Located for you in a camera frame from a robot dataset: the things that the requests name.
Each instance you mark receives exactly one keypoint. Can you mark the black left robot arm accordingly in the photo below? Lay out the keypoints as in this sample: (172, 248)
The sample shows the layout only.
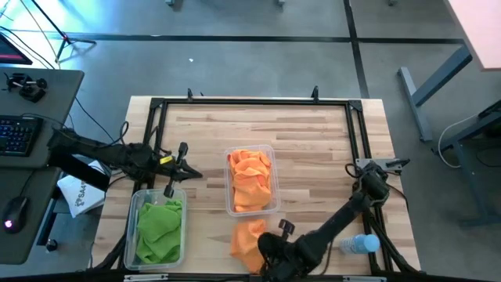
(98, 152)

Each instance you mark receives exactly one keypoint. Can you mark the white printed bag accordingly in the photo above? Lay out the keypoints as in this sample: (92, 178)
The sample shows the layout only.
(82, 197)

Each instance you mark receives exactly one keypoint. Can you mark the black caster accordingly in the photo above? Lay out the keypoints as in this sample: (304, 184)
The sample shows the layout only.
(51, 245)

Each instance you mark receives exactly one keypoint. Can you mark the clear plastic basket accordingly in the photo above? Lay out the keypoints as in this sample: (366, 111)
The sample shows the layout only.
(275, 203)
(133, 203)

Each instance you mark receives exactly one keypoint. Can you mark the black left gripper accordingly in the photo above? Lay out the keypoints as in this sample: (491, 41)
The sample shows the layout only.
(176, 172)

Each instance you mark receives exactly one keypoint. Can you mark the silver bracket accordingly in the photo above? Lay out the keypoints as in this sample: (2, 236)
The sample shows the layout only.
(145, 277)
(364, 279)

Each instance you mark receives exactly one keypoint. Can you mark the grey desk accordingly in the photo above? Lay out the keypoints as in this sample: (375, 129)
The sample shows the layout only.
(58, 102)

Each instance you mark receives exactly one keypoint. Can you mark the black computer mouse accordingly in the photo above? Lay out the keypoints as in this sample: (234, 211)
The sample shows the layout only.
(15, 214)

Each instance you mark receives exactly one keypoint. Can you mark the grey mounting plate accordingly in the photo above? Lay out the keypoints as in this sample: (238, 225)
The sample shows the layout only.
(372, 163)

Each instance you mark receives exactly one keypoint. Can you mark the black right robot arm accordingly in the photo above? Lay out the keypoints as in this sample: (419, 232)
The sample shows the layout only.
(344, 211)

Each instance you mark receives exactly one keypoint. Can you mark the black aluminium table frame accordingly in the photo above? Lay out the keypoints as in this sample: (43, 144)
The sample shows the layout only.
(254, 102)

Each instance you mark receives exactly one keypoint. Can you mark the black monitor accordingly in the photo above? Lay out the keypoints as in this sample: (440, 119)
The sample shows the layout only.
(9, 53)

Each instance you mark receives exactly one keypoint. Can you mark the pink table top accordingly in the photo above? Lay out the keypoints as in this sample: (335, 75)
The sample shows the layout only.
(477, 27)

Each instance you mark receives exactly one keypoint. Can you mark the black table clamp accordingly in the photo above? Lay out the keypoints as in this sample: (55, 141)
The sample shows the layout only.
(189, 94)
(314, 92)

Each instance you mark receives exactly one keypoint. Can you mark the blue-capped water bottle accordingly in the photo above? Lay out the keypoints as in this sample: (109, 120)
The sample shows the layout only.
(360, 243)

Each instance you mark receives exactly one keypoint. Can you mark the yellow tape tag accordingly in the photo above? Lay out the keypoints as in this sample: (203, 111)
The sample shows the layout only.
(166, 160)

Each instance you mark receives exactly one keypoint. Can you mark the black tripod stand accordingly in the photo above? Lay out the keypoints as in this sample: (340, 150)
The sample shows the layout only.
(62, 39)

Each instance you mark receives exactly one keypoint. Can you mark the black clamp mount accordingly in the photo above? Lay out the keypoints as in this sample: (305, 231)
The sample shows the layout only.
(27, 87)

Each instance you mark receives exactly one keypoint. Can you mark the dark grey table frame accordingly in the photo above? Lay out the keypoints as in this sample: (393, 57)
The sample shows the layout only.
(469, 188)

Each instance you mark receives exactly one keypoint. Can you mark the black keyboard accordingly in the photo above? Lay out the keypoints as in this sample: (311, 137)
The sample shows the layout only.
(17, 135)

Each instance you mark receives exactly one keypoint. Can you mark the grey table leg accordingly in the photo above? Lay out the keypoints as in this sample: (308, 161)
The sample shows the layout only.
(430, 84)

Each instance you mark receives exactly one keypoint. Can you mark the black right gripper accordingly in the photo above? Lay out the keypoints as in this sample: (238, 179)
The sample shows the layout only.
(282, 254)

